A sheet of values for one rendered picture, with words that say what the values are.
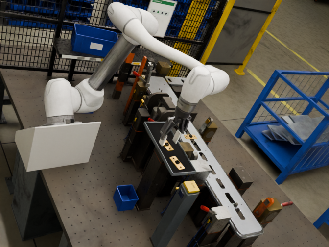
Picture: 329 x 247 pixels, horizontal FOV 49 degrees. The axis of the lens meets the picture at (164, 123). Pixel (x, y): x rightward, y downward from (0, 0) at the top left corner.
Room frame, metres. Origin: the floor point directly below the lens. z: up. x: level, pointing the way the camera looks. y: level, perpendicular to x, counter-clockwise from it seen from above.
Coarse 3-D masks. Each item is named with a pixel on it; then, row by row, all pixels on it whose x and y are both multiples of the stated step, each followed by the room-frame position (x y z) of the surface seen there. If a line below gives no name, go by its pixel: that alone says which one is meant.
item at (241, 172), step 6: (234, 168) 1.70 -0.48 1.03; (240, 168) 1.72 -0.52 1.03; (228, 174) 1.70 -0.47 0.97; (234, 174) 1.67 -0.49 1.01; (240, 174) 1.67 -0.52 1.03; (246, 174) 1.69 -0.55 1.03; (234, 180) 1.66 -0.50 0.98; (240, 180) 1.63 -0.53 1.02; (246, 180) 1.64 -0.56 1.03; (252, 180) 1.66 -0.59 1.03; (222, 186) 1.70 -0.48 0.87; (240, 186) 1.61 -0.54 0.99; (246, 186) 1.64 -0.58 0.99; (240, 192) 1.64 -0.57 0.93
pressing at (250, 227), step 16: (160, 80) 2.35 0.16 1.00; (176, 96) 2.24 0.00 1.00; (192, 128) 1.94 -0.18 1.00; (192, 144) 1.78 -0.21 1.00; (208, 160) 1.70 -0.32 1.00; (208, 176) 1.56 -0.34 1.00; (224, 176) 1.63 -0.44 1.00; (224, 192) 1.50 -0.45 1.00; (240, 208) 1.44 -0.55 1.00; (240, 224) 1.33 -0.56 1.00; (256, 224) 1.37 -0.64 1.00
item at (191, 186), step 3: (183, 183) 1.25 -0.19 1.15; (186, 183) 1.25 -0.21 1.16; (189, 183) 1.26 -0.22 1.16; (192, 183) 1.27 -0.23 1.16; (195, 183) 1.28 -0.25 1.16; (186, 186) 1.24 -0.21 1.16; (189, 186) 1.24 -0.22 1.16; (192, 186) 1.25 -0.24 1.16; (195, 186) 1.26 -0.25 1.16; (189, 189) 1.23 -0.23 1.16; (192, 189) 1.23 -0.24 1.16; (195, 189) 1.24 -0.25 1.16; (198, 189) 1.25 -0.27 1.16; (189, 192) 1.21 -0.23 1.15; (192, 192) 1.23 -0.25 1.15
